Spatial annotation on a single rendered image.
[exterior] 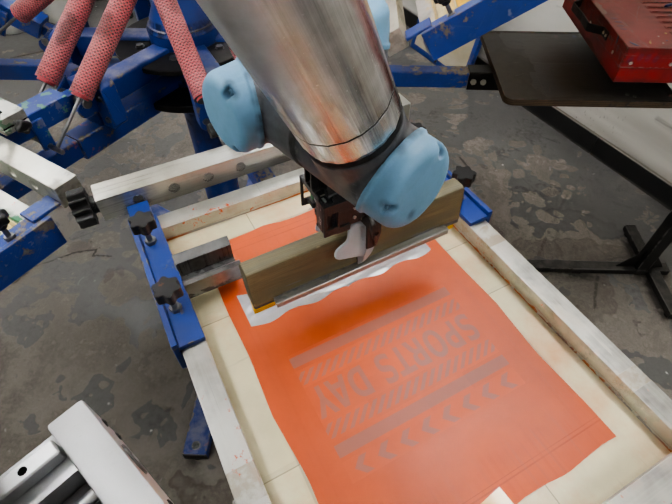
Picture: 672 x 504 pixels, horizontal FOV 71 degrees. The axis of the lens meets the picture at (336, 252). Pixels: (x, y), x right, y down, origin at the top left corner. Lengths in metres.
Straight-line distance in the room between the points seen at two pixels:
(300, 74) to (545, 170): 2.57
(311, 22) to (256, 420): 0.58
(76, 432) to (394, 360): 0.46
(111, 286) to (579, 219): 2.18
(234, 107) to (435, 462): 0.52
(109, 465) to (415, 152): 0.35
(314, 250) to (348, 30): 0.43
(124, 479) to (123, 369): 1.54
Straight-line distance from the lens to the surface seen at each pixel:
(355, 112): 0.28
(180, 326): 0.77
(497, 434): 0.74
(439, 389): 0.75
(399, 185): 0.32
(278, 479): 0.69
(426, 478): 0.70
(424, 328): 0.79
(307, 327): 0.78
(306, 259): 0.64
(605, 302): 2.26
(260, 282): 0.64
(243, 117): 0.40
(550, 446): 0.76
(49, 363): 2.12
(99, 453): 0.47
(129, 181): 0.97
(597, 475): 0.77
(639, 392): 0.81
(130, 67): 1.39
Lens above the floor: 1.62
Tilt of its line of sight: 49 degrees down
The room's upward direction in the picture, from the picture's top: straight up
